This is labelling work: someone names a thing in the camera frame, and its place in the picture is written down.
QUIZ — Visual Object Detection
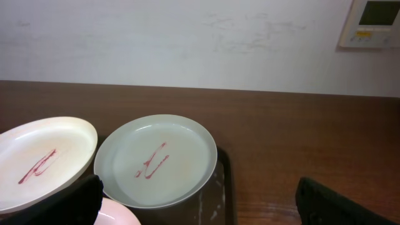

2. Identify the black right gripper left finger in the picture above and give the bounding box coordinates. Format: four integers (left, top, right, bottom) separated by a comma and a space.
1, 175, 103, 225

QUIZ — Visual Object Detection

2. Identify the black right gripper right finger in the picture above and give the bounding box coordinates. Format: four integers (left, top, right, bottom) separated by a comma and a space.
295, 177, 397, 225

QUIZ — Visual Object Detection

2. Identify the cream plate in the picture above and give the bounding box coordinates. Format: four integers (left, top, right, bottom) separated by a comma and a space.
1, 117, 98, 214

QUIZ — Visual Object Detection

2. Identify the dark brown tray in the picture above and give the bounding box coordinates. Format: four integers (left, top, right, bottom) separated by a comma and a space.
130, 147, 238, 225

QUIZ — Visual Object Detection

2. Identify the pale green plate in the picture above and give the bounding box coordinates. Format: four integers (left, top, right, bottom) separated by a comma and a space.
94, 114, 218, 209

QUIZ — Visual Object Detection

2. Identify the white wall control panel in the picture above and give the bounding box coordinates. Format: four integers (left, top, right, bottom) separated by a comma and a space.
339, 0, 399, 49

